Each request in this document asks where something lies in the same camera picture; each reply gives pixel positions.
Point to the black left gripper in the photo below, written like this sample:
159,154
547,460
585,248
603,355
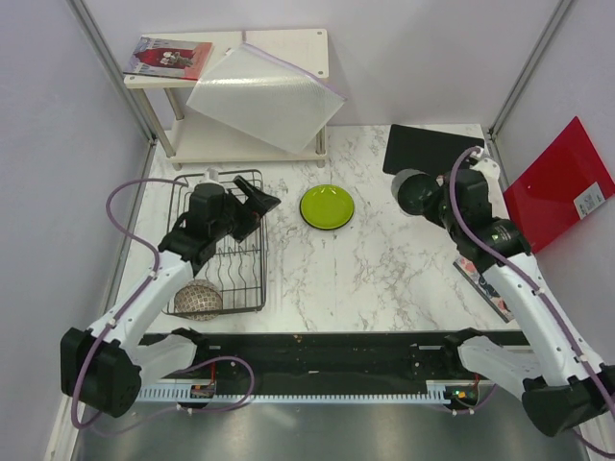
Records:
260,203

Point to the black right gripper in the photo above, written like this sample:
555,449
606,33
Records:
441,223

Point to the grey mug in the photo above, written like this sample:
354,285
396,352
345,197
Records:
414,191

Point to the red floral plate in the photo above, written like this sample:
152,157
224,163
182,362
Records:
351,216

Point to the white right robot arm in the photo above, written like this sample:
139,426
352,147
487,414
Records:
564,382

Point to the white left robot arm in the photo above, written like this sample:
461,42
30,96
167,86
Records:
105,365

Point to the black clipboard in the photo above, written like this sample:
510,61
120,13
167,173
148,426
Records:
427,151

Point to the Little Women book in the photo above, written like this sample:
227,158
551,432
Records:
468,270

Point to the red folder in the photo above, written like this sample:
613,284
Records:
566,183

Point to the patterned beige bowl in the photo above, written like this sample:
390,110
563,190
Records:
199,300

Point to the white two-tier shelf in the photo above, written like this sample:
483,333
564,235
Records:
187,136

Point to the red cover book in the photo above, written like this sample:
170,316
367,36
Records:
169,58

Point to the black wire dish rack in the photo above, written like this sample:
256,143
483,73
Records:
237,270

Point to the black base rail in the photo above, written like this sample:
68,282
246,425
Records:
423,355

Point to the white cable duct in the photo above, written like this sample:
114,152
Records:
186,392

